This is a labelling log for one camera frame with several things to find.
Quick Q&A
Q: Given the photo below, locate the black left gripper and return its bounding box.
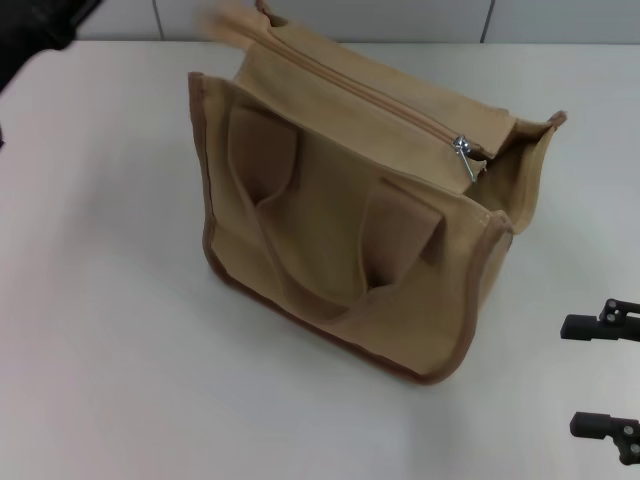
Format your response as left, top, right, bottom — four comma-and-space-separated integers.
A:
0, 0, 109, 96

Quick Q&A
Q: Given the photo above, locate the khaki canvas food bag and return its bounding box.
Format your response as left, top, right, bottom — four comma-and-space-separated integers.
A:
187, 0, 570, 388

